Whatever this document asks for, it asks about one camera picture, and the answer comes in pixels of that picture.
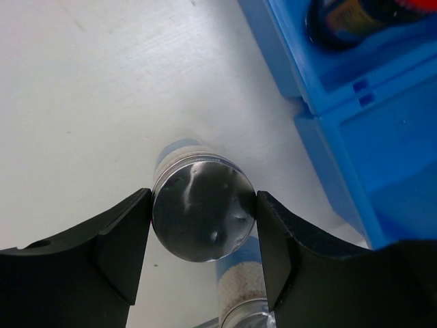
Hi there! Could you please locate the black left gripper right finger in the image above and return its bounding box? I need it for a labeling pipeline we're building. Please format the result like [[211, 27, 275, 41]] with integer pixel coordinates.
[[256, 191, 436, 327]]

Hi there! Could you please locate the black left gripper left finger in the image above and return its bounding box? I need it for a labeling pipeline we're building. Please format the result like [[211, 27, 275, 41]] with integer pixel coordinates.
[[1, 189, 152, 327]]

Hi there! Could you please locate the silver-lid pepper jar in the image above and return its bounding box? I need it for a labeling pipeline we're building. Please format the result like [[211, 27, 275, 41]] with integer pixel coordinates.
[[216, 236, 276, 328], [152, 138, 256, 262]]

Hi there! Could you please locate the red-lid sauce jar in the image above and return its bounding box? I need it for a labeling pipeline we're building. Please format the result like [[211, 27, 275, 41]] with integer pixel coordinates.
[[305, 0, 436, 50]]

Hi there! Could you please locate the blue three-compartment plastic bin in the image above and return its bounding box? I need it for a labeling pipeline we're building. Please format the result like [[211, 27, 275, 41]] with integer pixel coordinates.
[[240, 1, 436, 248]]

